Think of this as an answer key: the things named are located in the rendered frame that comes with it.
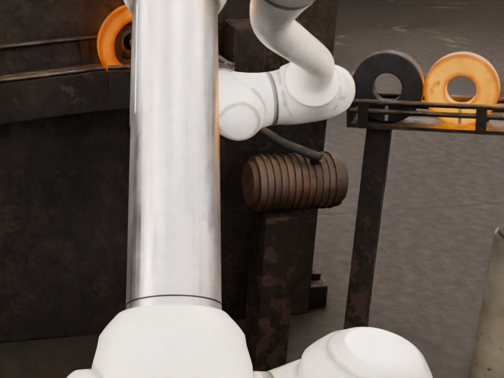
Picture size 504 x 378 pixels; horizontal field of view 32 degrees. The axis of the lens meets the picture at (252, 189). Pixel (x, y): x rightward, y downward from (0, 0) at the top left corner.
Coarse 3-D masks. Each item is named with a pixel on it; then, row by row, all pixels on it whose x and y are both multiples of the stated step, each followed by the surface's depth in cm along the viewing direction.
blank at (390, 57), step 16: (368, 64) 186; (384, 64) 185; (400, 64) 184; (416, 64) 185; (368, 80) 187; (400, 80) 185; (416, 80) 184; (368, 96) 188; (400, 96) 186; (416, 96) 185
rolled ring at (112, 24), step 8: (120, 8) 185; (112, 16) 184; (120, 16) 184; (128, 16) 185; (104, 24) 185; (112, 24) 185; (120, 24) 185; (104, 32) 185; (112, 32) 185; (104, 40) 185; (112, 40) 186; (104, 48) 186; (112, 48) 186; (104, 56) 187; (112, 56) 187; (104, 64) 187; (112, 64) 188
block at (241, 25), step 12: (228, 24) 195; (240, 24) 193; (228, 36) 194; (240, 36) 191; (252, 36) 192; (228, 48) 195; (240, 48) 192; (252, 48) 193; (264, 48) 194; (228, 60) 195; (240, 60) 193; (252, 60) 194; (264, 60) 195; (252, 72) 195
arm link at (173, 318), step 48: (144, 0) 101; (192, 0) 100; (144, 48) 98; (192, 48) 98; (144, 96) 96; (192, 96) 96; (144, 144) 94; (192, 144) 94; (144, 192) 92; (192, 192) 92; (144, 240) 90; (192, 240) 90; (144, 288) 88; (192, 288) 88; (144, 336) 83; (192, 336) 84; (240, 336) 88
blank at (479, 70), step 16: (448, 64) 181; (464, 64) 180; (480, 64) 179; (432, 80) 183; (448, 80) 182; (480, 80) 180; (496, 80) 179; (432, 96) 184; (448, 96) 185; (480, 96) 181; (496, 96) 180
